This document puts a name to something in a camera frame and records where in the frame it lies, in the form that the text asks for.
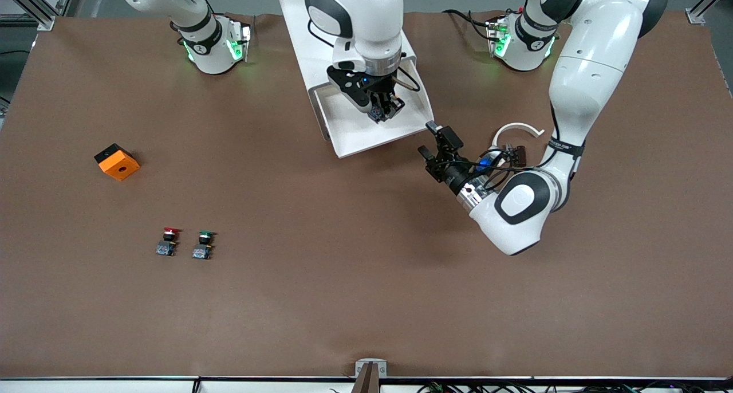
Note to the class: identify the white table edge rail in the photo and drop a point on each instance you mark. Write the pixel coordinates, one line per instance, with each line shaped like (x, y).
(114, 386)

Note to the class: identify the aluminium frame profile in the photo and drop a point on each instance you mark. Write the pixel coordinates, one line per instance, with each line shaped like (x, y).
(696, 16)
(43, 19)

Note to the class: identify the brown beam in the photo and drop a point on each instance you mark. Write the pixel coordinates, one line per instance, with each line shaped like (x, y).
(366, 381)

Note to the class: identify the brown table mat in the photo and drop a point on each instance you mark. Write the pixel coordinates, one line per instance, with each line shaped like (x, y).
(366, 278)

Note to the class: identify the red push button switch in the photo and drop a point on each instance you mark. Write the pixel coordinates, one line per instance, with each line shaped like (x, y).
(166, 247)

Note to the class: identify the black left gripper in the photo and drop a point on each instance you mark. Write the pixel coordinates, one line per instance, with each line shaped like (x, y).
(450, 173)

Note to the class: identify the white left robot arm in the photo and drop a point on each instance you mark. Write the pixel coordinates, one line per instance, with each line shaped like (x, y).
(595, 66)

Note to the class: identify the orange box with hole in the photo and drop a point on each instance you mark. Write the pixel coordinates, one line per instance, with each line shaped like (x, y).
(120, 166)

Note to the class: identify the green push button switch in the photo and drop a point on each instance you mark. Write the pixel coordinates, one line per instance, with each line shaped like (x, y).
(201, 251)

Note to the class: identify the small brown component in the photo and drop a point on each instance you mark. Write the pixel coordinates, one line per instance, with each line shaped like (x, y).
(520, 154)

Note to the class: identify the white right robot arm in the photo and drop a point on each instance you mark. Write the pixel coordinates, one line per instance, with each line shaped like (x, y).
(366, 32)

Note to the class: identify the grey metal bracket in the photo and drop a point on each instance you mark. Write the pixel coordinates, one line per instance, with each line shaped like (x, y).
(382, 370)

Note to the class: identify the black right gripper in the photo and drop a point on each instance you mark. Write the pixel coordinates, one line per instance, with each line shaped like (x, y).
(382, 101)

